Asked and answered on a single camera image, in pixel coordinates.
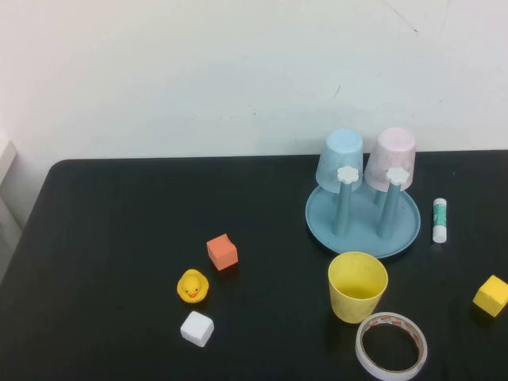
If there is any yellow plastic cup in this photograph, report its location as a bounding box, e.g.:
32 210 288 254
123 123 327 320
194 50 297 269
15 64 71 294
327 251 389 325

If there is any light blue plastic cup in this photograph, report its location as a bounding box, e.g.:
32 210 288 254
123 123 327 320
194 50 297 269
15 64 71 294
314 129 364 195

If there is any blue cup stand with posts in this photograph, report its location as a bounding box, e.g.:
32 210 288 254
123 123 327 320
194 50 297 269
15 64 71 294
305 165 421 260

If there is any pink plastic cup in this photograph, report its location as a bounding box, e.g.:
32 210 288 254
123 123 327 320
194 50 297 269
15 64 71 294
363 127 417 192

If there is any orange foam cube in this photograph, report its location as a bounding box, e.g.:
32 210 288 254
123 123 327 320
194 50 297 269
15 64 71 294
206 233 239 272

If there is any yellow rubber duck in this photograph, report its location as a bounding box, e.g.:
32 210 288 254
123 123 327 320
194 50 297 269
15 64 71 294
176 268 210 305

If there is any white foam cube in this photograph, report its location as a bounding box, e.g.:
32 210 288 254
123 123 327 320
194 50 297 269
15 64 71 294
179 310 215 348

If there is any white green glue stick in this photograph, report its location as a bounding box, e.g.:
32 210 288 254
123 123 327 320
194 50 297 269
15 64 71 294
432 198 452 244

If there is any white tape roll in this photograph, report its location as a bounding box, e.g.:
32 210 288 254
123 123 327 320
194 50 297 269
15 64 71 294
355 311 429 381

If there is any yellow foam cube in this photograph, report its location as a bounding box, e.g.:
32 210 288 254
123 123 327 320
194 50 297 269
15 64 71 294
471 274 508 318

